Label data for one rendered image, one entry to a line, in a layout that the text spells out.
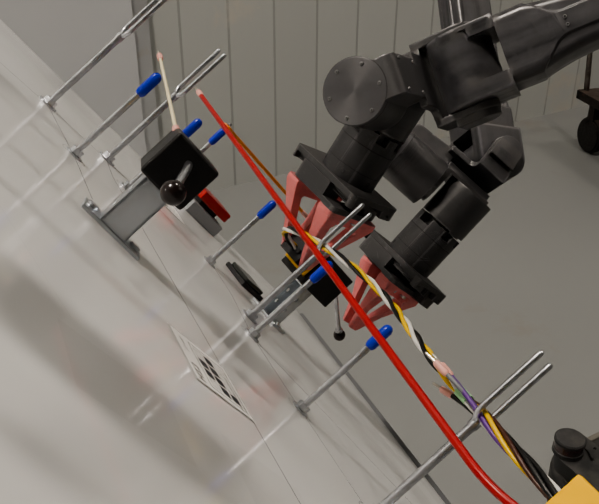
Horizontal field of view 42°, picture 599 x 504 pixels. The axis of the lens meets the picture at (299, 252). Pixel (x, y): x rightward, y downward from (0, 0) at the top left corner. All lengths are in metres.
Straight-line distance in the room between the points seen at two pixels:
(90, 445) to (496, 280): 2.86
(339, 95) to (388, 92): 0.04
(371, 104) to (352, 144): 0.09
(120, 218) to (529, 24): 0.39
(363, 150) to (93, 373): 0.49
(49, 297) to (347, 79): 0.42
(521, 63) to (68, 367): 0.52
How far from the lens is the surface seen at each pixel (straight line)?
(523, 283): 3.06
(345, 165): 0.74
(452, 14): 1.01
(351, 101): 0.66
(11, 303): 0.27
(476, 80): 0.71
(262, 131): 3.71
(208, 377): 0.40
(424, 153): 0.87
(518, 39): 0.71
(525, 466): 0.47
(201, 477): 0.29
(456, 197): 0.87
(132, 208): 0.48
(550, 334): 2.80
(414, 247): 0.87
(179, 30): 3.41
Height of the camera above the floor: 1.54
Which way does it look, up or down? 29 degrees down
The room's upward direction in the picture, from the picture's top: straight up
